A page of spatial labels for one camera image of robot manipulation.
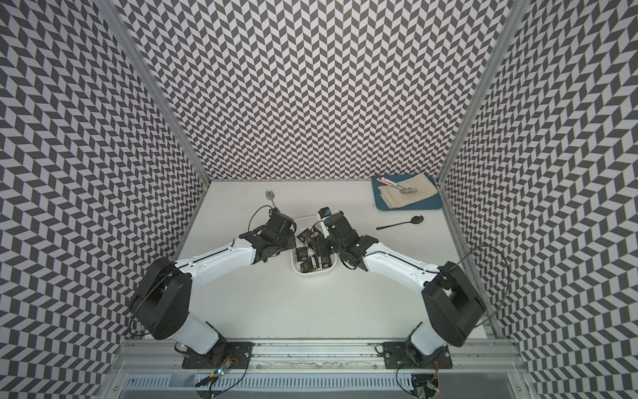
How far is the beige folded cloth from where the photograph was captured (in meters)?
1.10

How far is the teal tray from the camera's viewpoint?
1.07 m

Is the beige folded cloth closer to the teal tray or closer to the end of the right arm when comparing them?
the teal tray
